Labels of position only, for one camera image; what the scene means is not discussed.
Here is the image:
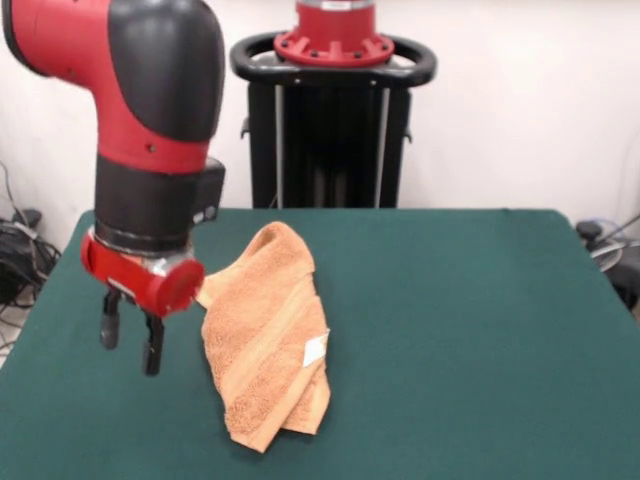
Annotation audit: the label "black robot pedestal with handle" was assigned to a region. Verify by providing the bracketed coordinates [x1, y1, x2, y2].
[222, 32, 439, 209]

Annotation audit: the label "dark green table cloth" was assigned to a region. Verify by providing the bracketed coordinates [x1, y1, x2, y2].
[0, 208, 640, 480]

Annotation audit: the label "black cable tangle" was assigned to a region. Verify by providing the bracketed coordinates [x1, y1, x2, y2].
[0, 159, 63, 351]

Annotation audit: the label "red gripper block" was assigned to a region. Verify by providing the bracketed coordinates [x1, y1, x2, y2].
[80, 233, 207, 378]

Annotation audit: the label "blue grey cables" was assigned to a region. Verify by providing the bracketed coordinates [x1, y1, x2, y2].
[584, 212, 640, 247]

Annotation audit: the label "orange-brown terry towel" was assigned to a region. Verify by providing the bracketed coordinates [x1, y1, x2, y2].
[194, 221, 332, 455]

